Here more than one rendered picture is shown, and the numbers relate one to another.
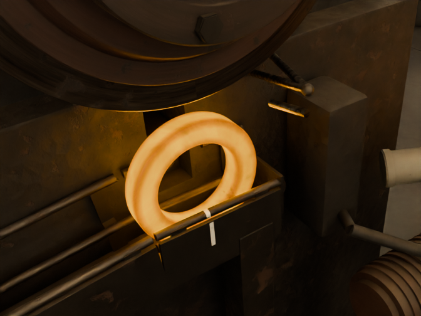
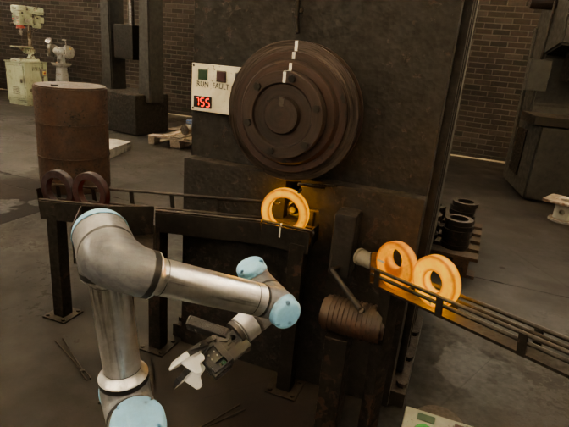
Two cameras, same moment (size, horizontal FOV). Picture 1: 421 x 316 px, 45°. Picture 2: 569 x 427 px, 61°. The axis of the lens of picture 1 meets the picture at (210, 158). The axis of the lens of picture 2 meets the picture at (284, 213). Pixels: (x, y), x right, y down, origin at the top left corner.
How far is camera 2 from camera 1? 1.38 m
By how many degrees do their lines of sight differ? 45
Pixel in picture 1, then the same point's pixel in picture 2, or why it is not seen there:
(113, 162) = not seen: hidden behind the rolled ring
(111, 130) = (274, 185)
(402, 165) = (360, 254)
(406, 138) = not seen: outside the picture
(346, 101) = (345, 213)
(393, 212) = (493, 395)
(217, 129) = (293, 196)
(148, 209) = (264, 210)
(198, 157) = not seen: hidden behind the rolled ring
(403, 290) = (329, 301)
